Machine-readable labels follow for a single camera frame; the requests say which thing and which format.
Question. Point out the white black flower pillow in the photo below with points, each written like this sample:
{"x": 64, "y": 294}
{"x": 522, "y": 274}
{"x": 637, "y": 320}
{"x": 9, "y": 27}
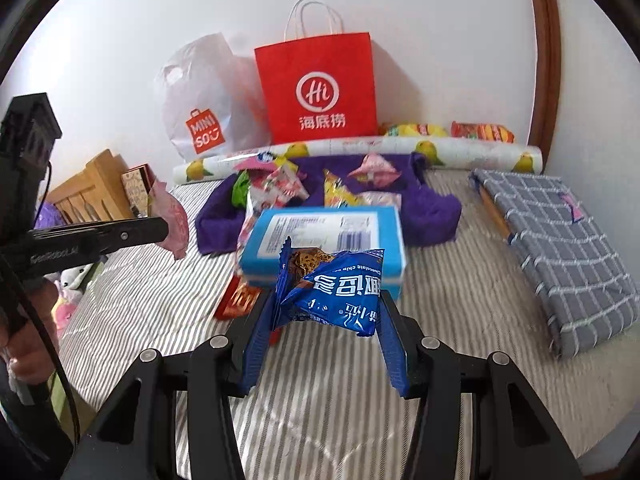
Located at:
{"x": 75, "y": 275}

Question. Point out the purple towel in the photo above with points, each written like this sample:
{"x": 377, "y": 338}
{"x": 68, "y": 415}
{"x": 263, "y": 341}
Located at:
{"x": 430, "y": 210}

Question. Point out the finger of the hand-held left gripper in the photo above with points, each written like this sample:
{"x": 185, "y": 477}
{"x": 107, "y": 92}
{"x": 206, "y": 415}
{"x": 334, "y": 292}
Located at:
{"x": 135, "y": 235}

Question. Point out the light pink snack packet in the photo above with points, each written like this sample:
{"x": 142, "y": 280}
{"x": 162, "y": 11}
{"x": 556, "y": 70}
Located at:
{"x": 172, "y": 210}

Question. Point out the person's left hand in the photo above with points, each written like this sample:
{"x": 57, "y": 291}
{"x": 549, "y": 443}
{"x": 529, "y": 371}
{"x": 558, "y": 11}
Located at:
{"x": 37, "y": 340}

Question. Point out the white plastic bag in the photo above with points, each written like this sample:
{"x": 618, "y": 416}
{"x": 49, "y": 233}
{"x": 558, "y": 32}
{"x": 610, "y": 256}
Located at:
{"x": 200, "y": 90}

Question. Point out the brown wooden door frame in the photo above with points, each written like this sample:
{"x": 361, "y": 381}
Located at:
{"x": 545, "y": 35}

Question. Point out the grey checked folded cloth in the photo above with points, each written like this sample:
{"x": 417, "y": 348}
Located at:
{"x": 560, "y": 240}

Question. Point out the person's left forearm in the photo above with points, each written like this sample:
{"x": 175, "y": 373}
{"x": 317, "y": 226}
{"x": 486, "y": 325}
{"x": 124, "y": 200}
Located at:
{"x": 25, "y": 440}

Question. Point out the pear print paper roll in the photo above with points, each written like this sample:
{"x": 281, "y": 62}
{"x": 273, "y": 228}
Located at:
{"x": 330, "y": 147}

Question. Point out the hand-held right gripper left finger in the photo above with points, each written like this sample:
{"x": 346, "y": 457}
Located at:
{"x": 255, "y": 345}

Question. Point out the green snack packet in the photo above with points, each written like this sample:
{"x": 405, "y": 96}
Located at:
{"x": 241, "y": 187}

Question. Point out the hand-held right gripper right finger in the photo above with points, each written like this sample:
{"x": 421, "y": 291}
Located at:
{"x": 395, "y": 355}

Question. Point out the blue cookie packet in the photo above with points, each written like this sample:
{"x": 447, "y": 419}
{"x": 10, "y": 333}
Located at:
{"x": 340, "y": 300}

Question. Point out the pink star print cloth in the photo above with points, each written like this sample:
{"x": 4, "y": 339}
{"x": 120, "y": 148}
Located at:
{"x": 60, "y": 310}

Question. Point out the patterned notebook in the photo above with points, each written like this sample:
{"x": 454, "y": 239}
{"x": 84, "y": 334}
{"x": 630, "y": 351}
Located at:
{"x": 137, "y": 185}

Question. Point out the large pink yellow snack packet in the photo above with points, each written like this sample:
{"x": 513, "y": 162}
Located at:
{"x": 257, "y": 162}

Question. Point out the slim pink snack packet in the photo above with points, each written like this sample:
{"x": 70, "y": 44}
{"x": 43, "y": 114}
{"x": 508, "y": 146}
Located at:
{"x": 247, "y": 232}

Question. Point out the pale pink pastry packet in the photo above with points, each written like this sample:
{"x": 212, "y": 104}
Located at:
{"x": 382, "y": 199}

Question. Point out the red orange chips bag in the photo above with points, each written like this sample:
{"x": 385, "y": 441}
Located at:
{"x": 482, "y": 132}

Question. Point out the pink cartoon snack packet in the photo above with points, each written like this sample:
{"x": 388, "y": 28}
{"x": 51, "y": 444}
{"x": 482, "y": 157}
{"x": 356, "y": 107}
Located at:
{"x": 375, "y": 170}

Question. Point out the blue wet wipes pack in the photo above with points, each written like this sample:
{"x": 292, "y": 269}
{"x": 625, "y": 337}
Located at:
{"x": 320, "y": 225}

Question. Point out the red snack packet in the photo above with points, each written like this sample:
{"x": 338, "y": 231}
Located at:
{"x": 240, "y": 302}

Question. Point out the wooden headboard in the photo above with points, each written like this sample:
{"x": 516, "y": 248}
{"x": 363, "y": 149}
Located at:
{"x": 100, "y": 180}

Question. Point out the yellow chips bag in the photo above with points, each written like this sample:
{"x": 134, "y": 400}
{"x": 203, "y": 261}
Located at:
{"x": 415, "y": 130}

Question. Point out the pink strawberry snack packet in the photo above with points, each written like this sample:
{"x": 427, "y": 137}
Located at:
{"x": 277, "y": 185}

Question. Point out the red paper bag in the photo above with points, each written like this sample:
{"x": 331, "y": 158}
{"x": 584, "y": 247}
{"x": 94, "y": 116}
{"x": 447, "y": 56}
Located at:
{"x": 320, "y": 60}

